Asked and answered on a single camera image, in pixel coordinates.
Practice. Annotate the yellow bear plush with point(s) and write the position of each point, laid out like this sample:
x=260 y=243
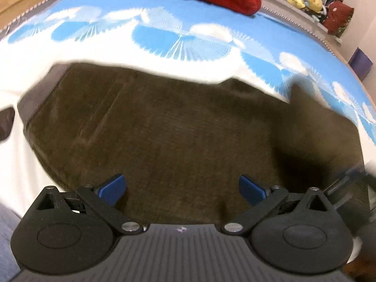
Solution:
x=315 y=0

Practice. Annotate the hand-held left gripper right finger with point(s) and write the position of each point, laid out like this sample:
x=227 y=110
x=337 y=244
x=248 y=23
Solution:
x=252 y=189

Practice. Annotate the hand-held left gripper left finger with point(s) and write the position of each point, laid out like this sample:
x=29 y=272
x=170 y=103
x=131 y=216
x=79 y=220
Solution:
x=112 y=188

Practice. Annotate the black remote with red display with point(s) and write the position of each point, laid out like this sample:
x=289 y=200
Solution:
x=6 y=123

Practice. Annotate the wooden headboard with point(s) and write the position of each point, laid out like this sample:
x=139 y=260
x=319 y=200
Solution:
x=23 y=0

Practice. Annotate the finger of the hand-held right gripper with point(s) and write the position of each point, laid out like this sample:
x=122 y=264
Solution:
x=349 y=185

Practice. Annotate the dark red plush pillow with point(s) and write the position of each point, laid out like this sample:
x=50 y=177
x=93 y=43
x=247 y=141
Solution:
x=339 y=16

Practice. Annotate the purple box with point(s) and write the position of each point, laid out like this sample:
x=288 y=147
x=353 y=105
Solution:
x=360 y=63

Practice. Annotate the person's left leg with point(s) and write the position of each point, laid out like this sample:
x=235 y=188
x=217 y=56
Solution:
x=8 y=241

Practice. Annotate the blue and white bed sheet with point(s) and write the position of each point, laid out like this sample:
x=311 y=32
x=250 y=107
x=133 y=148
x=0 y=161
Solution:
x=182 y=29

